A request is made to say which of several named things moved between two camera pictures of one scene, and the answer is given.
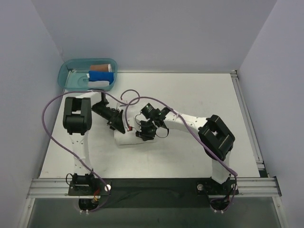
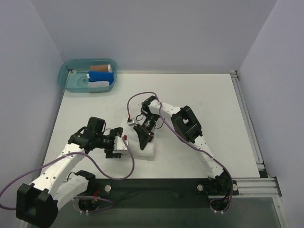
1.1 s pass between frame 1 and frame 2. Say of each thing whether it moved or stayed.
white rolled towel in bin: stayed
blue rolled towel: stayed
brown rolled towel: stayed
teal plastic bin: stayed
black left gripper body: moved
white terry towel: moved
